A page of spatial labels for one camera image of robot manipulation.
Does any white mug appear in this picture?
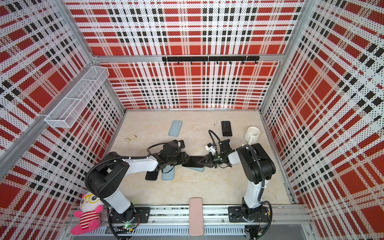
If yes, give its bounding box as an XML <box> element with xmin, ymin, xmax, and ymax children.
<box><xmin>244</xmin><ymin>127</ymin><xmax>261</xmax><ymax>145</ymax></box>

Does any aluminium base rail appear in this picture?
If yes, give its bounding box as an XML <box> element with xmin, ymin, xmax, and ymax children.
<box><xmin>60</xmin><ymin>204</ymin><xmax>317</xmax><ymax>240</ymax></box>

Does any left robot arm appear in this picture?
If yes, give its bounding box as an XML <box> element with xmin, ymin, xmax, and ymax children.
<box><xmin>85</xmin><ymin>140</ymin><xmax>191</xmax><ymax>222</ymax></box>

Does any white wire basket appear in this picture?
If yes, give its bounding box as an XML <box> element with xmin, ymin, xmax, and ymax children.
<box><xmin>45</xmin><ymin>66</ymin><xmax>109</xmax><ymax>129</ymax></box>

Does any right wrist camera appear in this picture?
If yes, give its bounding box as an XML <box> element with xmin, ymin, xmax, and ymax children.
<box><xmin>205</xmin><ymin>143</ymin><xmax>217</xmax><ymax>155</ymax></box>

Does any black hook rail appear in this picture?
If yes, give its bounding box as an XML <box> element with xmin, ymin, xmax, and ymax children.
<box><xmin>162</xmin><ymin>56</ymin><xmax>260</xmax><ymax>64</ymax></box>

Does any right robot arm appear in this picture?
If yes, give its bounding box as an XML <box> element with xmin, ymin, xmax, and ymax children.
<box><xmin>191</xmin><ymin>130</ymin><xmax>276</xmax><ymax>223</ymax></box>

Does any pink phone on rail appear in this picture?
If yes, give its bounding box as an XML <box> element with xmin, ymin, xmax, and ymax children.
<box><xmin>189</xmin><ymin>198</ymin><xmax>205</xmax><ymax>237</ymax></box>

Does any purple black phone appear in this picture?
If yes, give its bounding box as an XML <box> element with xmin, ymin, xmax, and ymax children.
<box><xmin>221</xmin><ymin>120</ymin><xmax>233</xmax><ymax>138</ymax></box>

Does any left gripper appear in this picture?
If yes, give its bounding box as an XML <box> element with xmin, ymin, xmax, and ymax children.
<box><xmin>167</xmin><ymin>151</ymin><xmax>191</xmax><ymax>166</ymax></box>

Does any pink plush toy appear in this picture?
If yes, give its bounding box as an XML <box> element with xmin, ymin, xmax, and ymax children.
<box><xmin>71</xmin><ymin>192</ymin><xmax>104</xmax><ymax>236</ymax></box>

